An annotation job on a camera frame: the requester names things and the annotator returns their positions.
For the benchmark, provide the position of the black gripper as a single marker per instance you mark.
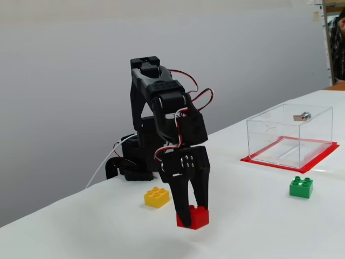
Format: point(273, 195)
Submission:
point(199, 163)

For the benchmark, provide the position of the red lego brick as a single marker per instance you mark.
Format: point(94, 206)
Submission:
point(199, 219)

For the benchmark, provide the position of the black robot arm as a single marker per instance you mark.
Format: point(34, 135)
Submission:
point(137, 89)

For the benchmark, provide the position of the yellow lego brick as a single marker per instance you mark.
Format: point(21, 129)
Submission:
point(157, 198)

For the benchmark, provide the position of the transparent plastic box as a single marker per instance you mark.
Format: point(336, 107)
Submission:
point(269, 129)

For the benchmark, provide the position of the green lego brick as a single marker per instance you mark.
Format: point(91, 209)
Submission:
point(301, 189)

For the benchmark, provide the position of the silver metal box lock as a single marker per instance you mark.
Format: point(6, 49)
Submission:
point(306, 116)

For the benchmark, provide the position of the black table clamp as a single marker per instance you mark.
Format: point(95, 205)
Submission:
point(109, 170)

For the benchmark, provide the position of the brown wooden table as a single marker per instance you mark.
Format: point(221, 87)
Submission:
point(337, 87)

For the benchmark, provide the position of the person in plaid shirt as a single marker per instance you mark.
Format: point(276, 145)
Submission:
point(338, 54)

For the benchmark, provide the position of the yellow sticky note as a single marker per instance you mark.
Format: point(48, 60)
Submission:
point(316, 16)

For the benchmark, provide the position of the white paper sheet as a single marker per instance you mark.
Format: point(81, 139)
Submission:
point(314, 2)

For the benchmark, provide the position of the red tape frame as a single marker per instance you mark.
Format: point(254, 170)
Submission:
point(322, 156)

